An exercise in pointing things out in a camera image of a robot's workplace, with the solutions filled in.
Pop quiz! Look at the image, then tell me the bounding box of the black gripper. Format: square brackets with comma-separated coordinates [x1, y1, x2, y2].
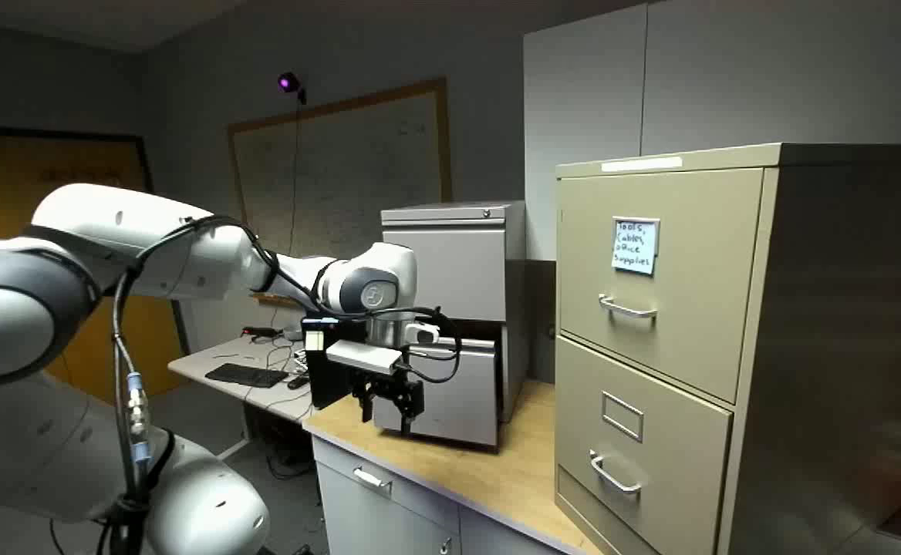
[301, 315, 429, 438]

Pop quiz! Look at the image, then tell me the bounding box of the gray cabinet bottom drawer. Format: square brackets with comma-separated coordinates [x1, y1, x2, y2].
[372, 332, 503, 451]

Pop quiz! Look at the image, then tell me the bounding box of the gray cabinet drawer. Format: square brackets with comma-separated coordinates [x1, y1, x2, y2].
[372, 332, 503, 451]
[381, 207, 513, 326]

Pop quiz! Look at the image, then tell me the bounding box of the gray desk drawer unit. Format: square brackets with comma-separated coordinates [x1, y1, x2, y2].
[309, 431, 567, 555]

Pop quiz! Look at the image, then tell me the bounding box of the small gray filing cabinet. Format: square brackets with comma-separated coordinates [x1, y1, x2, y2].
[372, 197, 531, 451]

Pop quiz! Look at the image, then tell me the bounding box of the gray cabinet top drawer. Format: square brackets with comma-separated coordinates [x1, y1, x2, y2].
[381, 207, 513, 326]

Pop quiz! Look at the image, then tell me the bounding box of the beige drawer with empty label holder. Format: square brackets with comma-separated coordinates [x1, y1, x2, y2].
[552, 336, 737, 555]

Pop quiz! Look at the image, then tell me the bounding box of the beige drawer with paper label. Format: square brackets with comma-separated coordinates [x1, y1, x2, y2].
[552, 168, 768, 409]

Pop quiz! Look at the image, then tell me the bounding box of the beige metal filing cabinet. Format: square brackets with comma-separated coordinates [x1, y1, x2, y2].
[549, 139, 901, 555]

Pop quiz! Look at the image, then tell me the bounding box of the black computer keyboard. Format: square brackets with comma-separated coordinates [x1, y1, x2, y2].
[205, 361, 292, 392]

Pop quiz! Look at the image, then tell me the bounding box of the gray office desk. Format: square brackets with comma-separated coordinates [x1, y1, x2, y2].
[163, 330, 317, 427]

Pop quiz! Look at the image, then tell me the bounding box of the wood framed whiteboard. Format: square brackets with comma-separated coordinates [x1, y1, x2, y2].
[225, 78, 454, 310]

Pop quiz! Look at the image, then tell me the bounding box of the white handwritten paper label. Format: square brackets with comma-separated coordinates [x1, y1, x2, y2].
[607, 213, 664, 280]

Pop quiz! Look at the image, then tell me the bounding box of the wooden door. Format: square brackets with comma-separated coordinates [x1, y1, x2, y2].
[0, 124, 188, 409]

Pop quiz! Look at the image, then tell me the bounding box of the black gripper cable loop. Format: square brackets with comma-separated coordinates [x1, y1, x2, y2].
[406, 306, 465, 390]

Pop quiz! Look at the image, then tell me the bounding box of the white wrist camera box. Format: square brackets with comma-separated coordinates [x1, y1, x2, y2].
[325, 336, 411, 377]

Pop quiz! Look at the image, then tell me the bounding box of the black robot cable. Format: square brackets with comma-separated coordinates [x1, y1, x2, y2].
[96, 213, 322, 555]

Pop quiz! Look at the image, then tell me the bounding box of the camera with purple light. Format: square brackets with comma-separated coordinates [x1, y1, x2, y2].
[275, 68, 313, 107]

